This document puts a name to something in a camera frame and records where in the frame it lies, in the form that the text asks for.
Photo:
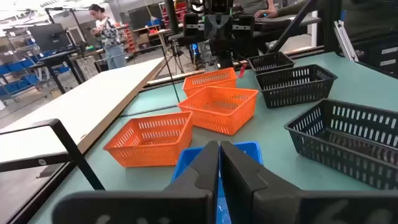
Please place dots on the orange plastic basket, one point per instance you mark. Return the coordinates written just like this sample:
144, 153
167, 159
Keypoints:
208, 77
149, 146
217, 109

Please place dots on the blue storage bin cart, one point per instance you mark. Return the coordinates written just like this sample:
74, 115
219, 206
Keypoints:
15, 67

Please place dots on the gray desk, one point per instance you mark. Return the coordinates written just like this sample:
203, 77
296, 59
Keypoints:
287, 21

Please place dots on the person's hand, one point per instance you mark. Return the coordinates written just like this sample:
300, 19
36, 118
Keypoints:
265, 14

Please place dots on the black equipment cart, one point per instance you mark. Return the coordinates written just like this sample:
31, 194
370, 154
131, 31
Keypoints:
379, 53

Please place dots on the black plastic basket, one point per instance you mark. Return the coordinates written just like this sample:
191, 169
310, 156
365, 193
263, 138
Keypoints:
270, 62
295, 87
342, 146

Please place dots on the black monitor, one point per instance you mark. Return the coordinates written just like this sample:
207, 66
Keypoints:
49, 37

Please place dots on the person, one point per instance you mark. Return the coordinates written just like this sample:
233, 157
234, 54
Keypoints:
107, 34

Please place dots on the black tripod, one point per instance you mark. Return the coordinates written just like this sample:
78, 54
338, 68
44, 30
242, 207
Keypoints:
177, 57

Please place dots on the wooden shelf with black legs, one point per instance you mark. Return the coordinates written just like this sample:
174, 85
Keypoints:
77, 102

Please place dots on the blue plastic basket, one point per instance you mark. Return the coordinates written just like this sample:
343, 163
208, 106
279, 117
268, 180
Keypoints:
186, 161

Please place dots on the silver aluminium profile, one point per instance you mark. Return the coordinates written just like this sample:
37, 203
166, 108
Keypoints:
343, 40

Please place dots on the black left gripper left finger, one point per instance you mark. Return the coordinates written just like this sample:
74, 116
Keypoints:
186, 205

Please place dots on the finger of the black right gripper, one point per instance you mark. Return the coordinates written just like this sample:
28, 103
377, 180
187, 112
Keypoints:
226, 26
211, 26

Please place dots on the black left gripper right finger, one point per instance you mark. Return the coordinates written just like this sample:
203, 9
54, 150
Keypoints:
280, 205

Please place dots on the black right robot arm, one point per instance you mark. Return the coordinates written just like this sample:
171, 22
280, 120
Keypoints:
228, 51

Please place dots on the person's forearm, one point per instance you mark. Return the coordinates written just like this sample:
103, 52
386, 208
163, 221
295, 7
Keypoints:
293, 9

